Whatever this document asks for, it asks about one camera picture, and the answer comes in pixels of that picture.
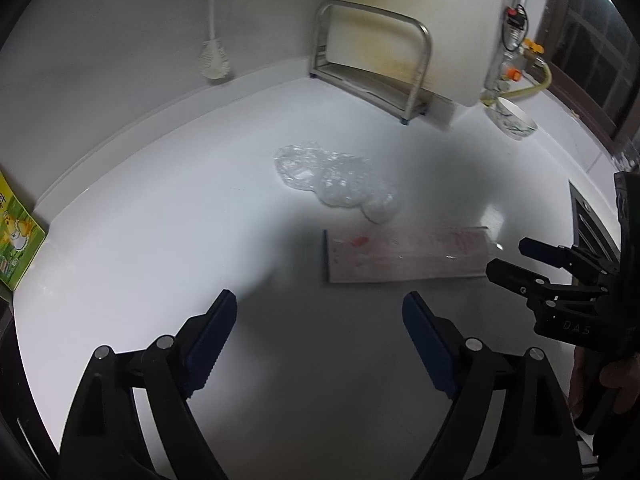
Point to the pink zip bag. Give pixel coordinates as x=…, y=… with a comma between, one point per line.
x=400, y=255

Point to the black gas stove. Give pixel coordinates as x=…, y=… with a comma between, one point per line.
x=590, y=225

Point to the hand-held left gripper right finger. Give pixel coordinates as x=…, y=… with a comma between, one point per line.
x=425, y=340

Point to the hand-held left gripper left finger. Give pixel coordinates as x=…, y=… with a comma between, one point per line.
x=212, y=345

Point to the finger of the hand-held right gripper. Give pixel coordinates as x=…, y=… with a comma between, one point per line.
x=515, y=276
x=545, y=252

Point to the clear plastic bag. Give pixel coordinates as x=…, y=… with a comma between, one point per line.
x=340, y=185

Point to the white patterned bowl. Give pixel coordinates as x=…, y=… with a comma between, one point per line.
x=510, y=117

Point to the metal gas pipe with valve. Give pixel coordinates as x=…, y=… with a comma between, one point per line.
x=512, y=17

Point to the yellow seasoning pouch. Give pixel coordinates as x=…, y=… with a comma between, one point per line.
x=20, y=240

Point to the stainless steel rack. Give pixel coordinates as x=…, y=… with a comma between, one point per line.
x=360, y=79

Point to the person's right hand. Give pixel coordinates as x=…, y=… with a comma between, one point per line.
x=622, y=382

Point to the dark window frame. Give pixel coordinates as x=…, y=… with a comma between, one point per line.
x=590, y=35

